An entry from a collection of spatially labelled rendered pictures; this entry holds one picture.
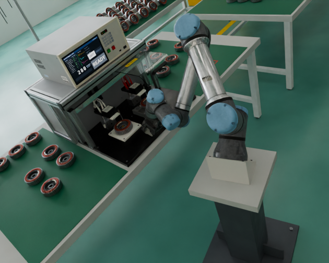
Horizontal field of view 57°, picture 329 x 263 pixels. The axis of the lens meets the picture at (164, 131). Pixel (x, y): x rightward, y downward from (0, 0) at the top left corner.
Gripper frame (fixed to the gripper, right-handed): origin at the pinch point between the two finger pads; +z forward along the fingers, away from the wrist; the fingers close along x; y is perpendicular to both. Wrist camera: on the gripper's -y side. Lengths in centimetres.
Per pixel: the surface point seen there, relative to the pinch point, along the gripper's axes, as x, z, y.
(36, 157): -42, 41, -52
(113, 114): 0.2, 9.6, -25.0
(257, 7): 172, 20, -16
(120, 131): -4.2, 12.3, -15.1
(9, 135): -19, 207, -191
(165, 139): 6.8, 7.3, 8.8
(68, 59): -4, -20, -52
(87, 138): -19.0, 15.4, -27.2
